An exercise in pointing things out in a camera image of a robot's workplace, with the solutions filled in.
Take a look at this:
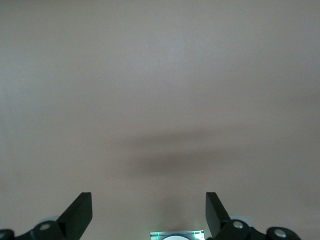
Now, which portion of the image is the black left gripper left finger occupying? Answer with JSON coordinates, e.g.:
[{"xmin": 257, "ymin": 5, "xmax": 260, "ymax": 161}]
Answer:
[{"xmin": 0, "ymin": 191, "xmax": 93, "ymax": 240}]

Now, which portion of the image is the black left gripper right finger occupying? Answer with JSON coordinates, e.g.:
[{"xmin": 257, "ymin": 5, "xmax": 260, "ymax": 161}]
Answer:
[{"xmin": 204, "ymin": 191, "xmax": 300, "ymax": 240}]

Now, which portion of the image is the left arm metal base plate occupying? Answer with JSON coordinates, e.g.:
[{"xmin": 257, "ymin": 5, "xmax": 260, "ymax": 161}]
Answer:
[{"xmin": 149, "ymin": 228, "xmax": 206, "ymax": 240}]

